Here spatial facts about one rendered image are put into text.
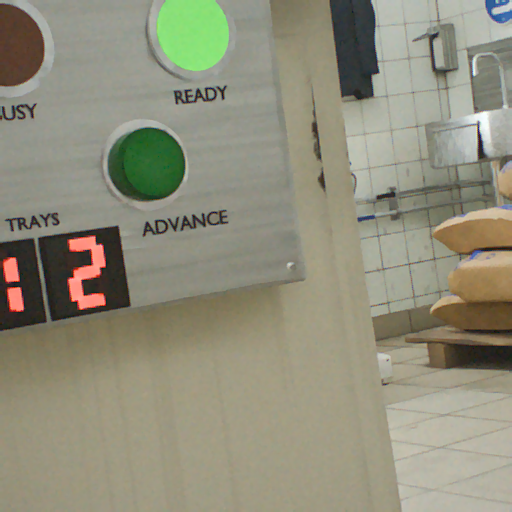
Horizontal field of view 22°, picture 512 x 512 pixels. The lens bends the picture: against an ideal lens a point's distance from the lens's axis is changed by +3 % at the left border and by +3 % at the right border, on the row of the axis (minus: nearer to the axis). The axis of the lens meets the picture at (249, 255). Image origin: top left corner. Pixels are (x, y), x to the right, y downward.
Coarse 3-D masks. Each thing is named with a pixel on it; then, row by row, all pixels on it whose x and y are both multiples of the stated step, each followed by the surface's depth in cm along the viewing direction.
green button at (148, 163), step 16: (144, 128) 53; (128, 144) 52; (144, 144) 52; (160, 144) 53; (176, 144) 53; (112, 160) 53; (128, 160) 52; (144, 160) 52; (160, 160) 53; (176, 160) 53; (128, 176) 52; (144, 176) 52; (160, 176) 53; (176, 176) 53; (128, 192) 53; (144, 192) 52; (160, 192) 53
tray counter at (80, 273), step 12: (72, 240) 52; (84, 240) 52; (72, 252) 52; (96, 252) 52; (72, 264) 52; (96, 264) 52; (84, 276) 52; (96, 276) 52; (72, 288) 52; (108, 288) 52; (72, 300) 52; (84, 300) 52; (96, 300) 52
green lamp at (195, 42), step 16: (176, 0) 54; (192, 0) 54; (208, 0) 54; (160, 16) 53; (176, 16) 54; (192, 16) 54; (208, 16) 54; (224, 16) 55; (160, 32) 53; (176, 32) 54; (192, 32) 54; (208, 32) 54; (224, 32) 55; (176, 48) 54; (192, 48) 54; (208, 48) 54; (224, 48) 55; (192, 64) 54; (208, 64) 54
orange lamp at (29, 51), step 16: (0, 16) 51; (16, 16) 51; (0, 32) 51; (16, 32) 51; (32, 32) 51; (0, 48) 51; (16, 48) 51; (32, 48) 51; (0, 64) 51; (16, 64) 51; (32, 64) 51; (0, 80) 51; (16, 80) 51
